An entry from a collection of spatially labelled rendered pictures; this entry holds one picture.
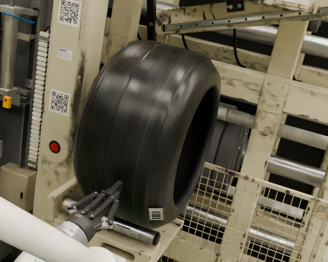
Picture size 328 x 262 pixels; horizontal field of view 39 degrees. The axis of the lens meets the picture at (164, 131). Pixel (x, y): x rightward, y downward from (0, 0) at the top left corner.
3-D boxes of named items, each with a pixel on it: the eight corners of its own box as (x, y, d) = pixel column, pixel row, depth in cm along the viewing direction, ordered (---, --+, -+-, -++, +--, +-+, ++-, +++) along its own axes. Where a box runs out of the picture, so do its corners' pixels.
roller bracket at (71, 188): (44, 221, 149) (47, 194, 146) (102, 178, 185) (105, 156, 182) (52, 224, 148) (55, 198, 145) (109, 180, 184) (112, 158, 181)
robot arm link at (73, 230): (41, 227, 99) (57, 212, 104) (40, 258, 104) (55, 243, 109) (77, 241, 97) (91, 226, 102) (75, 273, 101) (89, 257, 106)
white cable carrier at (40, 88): (27, 165, 162) (39, 31, 146) (36, 160, 166) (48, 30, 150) (37, 169, 161) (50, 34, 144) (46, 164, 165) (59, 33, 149)
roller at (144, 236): (62, 210, 154) (56, 208, 150) (67, 197, 155) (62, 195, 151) (156, 247, 144) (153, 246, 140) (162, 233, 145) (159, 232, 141)
